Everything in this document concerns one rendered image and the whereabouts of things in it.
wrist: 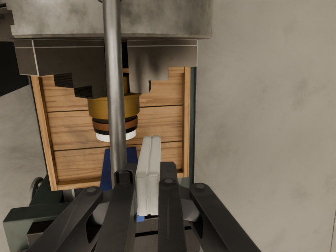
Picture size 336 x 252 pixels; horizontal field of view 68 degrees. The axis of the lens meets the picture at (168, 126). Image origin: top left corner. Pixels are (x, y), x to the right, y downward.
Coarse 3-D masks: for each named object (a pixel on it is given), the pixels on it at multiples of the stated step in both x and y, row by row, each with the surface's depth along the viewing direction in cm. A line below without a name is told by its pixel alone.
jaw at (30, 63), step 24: (0, 24) 26; (24, 48) 28; (48, 48) 28; (72, 48) 31; (96, 48) 34; (24, 72) 29; (48, 72) 29; (72, 72) 32; (96, 72) 35; (96, 96) 36
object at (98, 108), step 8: (128, 80) 39; (128, 88) 39; (128, 96) 38; (136, 96) 39; (88, 104) 39; (96, 104) 38; (104, 104) 37; (128, 104) 39; (136, 104) 40; (96, 112) 38; (104, 112) 38; (128, 112) 39; (136, 112) 40; (96, 120) 40; (104, 120) 39; (128, 120) 40; (136, 120) 42; (96, 128) 40; (104, 128) 39; (128, 128) 40; (136, 128) 42
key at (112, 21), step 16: (112, 0) 17; (112, 16) 17; (112, 32) 17; (112, 48) 17; (112, 64) 18; (112, 80) 18; (112, 96) 18; (112, 112) 18; (112, 128) 18; (112, 144) 18; (112, 160) 18; (112, 176) 18
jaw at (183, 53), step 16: (128, 48) 37; (144, 48) 37; (160, 48) 37; (176, 48) 37; (192, 48) 37; (128, 64) 38; (144, 64) 38; (160, 64) 38; (176, 64) 38; (192, 64) 38; (144, 80) 38
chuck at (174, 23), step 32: (0, 0) 24; (32, 0) 23; (64, 0) 23; (96, 0) 23; (128, 0) 23; (160, 0) 25; (192, 0) 27; (32, 32) 24; (64, 32) 23; (96, 32) 24; (128, 32) 24; (160, 32) 26; (192, 32) 29
